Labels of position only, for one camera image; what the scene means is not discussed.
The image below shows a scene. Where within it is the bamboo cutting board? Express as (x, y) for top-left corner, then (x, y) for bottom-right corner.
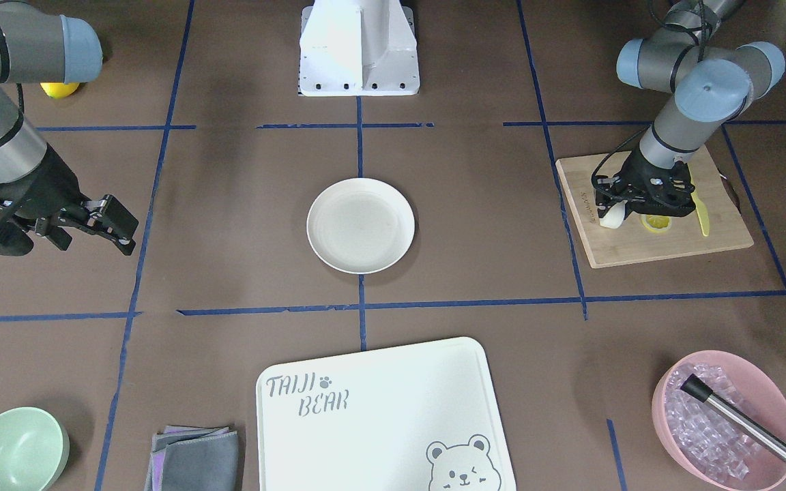
(555, 147), (754, 269)

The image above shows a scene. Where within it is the lemon slice bottom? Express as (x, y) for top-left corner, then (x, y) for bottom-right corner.
(640, 214), (673, 234)

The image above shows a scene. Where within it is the green bowl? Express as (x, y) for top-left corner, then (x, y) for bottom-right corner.
(0, 406), (70, 490)

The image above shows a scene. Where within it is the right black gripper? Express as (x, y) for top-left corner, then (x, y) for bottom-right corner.
(0, 147), (139, 256)

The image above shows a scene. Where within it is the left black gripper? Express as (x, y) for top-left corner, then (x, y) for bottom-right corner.
(611, 149), (695, 217)

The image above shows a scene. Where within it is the metal black-tipped muddler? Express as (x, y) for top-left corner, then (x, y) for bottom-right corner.
(680, 375), (786, 464)

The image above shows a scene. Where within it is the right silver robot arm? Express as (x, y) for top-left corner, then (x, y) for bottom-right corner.
(0, 1), (138, 256)

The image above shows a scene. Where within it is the white steamed bun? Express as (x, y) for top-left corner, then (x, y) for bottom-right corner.
(599, 202), (629, 229)

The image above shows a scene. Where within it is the yellow lemon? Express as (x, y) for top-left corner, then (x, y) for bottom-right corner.
(40, 82), (82, 100)

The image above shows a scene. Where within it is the white plate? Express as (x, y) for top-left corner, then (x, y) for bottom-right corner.
(306, 177), (417, 276)

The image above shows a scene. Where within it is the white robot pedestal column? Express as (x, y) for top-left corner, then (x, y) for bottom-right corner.
(297, 1), (421, 97)

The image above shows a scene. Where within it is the yellow plastic knife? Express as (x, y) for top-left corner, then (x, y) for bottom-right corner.
(690, 183), (711, 237)

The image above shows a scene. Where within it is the cream bear tray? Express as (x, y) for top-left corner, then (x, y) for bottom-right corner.
(256, 338), (516, 490)

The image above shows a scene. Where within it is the pink bowl with ice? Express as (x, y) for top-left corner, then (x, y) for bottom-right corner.
(652, 349), (786, 490)

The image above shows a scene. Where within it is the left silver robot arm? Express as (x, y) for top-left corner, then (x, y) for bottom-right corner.
(592, 1), (786, 227)

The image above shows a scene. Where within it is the folded grey cloth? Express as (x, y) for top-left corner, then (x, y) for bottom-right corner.
(144, 426), (239, 490)

